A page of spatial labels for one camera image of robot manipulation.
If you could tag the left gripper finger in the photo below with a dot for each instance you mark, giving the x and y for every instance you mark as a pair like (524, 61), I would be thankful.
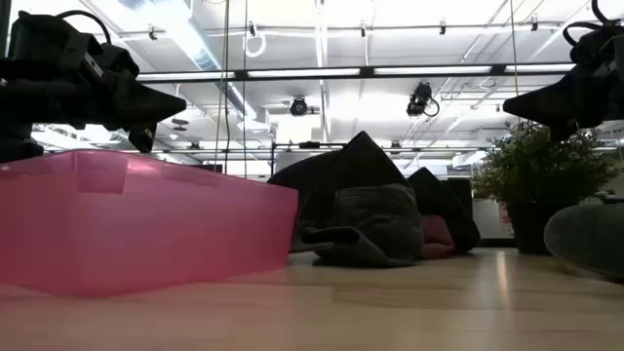
(156, 105)
(144, 139)

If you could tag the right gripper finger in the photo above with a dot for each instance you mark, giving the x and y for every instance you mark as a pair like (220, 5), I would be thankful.
(564, 132)
(546, 102)

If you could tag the pink translucent plastic bin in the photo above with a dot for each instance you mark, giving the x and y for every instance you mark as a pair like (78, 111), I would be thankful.
(146, 229)

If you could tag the dark gray knit beanie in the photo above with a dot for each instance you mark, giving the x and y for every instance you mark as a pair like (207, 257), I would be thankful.
(590, 239)
(380, 219)

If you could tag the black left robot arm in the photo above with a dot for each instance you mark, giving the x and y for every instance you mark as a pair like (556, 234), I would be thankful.
(19, 141)

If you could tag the green potted artificial plant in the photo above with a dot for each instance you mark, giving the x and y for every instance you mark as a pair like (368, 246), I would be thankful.
(536, 170)

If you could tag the round black ceiling fixture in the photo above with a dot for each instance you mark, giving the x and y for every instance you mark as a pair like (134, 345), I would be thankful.
(298, 107)

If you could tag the black bar with light strips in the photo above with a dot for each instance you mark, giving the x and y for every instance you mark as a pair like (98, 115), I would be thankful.
(302, 73)

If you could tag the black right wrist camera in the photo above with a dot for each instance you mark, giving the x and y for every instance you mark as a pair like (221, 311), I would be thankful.
(592, 49)

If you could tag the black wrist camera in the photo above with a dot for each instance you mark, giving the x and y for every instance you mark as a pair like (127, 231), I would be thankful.
(119, 61)
(592, 49)

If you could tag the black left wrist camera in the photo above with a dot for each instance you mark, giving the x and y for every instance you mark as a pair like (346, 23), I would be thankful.
(119, 61)

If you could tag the black overhead camera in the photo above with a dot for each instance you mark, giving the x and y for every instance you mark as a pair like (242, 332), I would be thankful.
(419, 100)

